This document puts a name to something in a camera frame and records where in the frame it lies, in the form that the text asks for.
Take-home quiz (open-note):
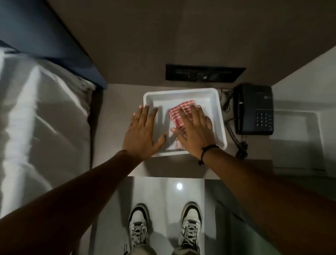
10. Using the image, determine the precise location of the person's left hand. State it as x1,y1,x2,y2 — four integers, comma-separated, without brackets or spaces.
122,104,168,161

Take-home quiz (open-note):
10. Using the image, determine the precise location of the person's right hand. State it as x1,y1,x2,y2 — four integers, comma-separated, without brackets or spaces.
170,104,219,160

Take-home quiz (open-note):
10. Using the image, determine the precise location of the red white checked cloth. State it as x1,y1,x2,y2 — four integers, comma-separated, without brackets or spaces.
168,100,196,151

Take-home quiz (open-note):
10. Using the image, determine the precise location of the person's right forearm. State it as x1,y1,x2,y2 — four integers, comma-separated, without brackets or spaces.
203,147,336,255

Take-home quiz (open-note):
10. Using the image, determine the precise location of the person's left forearm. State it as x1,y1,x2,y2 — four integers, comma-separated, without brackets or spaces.
0,150,143,255

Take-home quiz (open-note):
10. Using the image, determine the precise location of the white plastic tray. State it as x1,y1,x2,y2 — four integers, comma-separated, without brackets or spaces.
143,88,228,158

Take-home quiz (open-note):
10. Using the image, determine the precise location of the black desk telephone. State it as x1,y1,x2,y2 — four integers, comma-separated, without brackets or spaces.
233,83,274,136

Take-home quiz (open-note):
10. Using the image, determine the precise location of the person's right white black sneaker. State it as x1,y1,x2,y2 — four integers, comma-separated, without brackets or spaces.
178,201,202,253

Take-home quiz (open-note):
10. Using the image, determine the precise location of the person's white black sneaker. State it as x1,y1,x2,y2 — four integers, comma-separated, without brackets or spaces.
178,201,202,253
124,203,151,255

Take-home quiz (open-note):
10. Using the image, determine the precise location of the person's left white black sneaker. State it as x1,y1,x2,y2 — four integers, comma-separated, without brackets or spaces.
124,203,151,255

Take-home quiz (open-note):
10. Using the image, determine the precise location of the dark blue headboard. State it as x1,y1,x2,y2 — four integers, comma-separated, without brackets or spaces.
0,0,108,90

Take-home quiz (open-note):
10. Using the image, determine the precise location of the black cord bracelet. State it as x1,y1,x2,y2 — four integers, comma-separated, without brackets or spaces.
198,145,220,166

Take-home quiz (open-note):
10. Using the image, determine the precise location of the thin black cable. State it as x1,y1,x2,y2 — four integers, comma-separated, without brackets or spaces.
220,88,234,112

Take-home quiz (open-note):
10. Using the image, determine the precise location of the black coiled telephone cord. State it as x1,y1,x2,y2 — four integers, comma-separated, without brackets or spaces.
225,118,249,160

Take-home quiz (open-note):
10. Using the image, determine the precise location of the black wall socket panel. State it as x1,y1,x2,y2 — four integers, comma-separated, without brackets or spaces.
165,64,247,84

